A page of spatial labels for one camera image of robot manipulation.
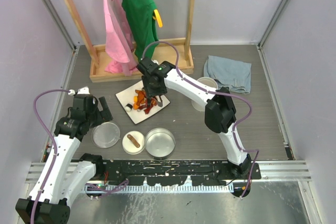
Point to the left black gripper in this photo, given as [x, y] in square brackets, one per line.
[103, 116]

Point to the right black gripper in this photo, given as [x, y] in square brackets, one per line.
[149, 92]

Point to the metal tongs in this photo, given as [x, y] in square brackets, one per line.
[154, 101]

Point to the white square plate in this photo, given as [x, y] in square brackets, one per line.
[137, 116]

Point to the tall metal container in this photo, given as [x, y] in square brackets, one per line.
[208, 82]

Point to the blue denim cloth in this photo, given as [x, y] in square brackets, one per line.
[232, 74]

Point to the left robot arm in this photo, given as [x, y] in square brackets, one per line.
[51, 198]

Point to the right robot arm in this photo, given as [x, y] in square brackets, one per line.
[220, 111]

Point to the black white sushi roll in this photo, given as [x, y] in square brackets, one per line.
[128, 107]

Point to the pink shirt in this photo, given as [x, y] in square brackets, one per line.
[119, 39]

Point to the shallow round metal tin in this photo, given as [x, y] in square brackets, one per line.
[160, 143]

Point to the green shirt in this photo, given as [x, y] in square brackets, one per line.
[139, 14]

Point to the white lid with leather strap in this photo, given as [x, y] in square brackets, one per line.
[133, 142]

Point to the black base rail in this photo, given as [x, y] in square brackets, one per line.
[166, 173]

